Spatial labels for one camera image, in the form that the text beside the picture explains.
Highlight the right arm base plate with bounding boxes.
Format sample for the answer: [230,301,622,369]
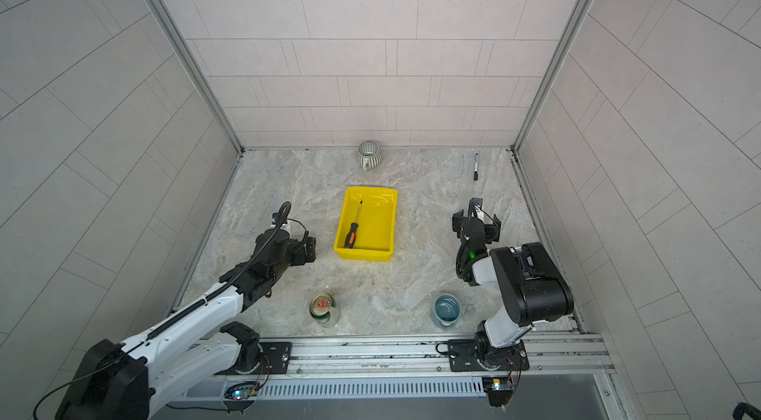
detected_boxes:
[445,339,530,372]

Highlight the circuit board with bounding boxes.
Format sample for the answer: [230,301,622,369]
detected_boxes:
[223,382,261,413]
[482,376,515,408]

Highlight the yellow plastic bin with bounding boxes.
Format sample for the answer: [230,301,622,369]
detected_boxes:
[334,186,398,263]

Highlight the white slotted vent strip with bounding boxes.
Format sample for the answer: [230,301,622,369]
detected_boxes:
[177,376,489,402]

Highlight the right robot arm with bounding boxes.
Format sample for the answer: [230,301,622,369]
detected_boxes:
[447,197,574,372]

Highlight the right circuit board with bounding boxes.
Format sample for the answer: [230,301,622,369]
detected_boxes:
[482,376,515,408]

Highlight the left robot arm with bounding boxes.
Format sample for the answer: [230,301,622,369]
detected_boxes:
[55,202,316,419]

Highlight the ribbed grey ceramic cup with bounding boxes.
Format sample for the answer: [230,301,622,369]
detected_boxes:
[357,141,382,172]

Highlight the left circuit board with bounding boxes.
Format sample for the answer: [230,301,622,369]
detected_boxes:
[223,382,261,413]

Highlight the green tin can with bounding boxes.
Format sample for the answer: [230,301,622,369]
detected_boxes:
[308,292,340,326]

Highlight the aluminium mounting rail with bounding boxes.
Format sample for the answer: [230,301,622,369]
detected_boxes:
[262,331,616,380]

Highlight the black orange screwdriver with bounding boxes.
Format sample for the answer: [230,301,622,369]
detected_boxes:
[344,201,364,249]

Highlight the teal ceramic mug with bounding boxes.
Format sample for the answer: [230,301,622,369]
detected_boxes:
[430,293,462,329]

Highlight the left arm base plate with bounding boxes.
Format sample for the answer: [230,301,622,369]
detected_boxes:
[222,342,293,376]

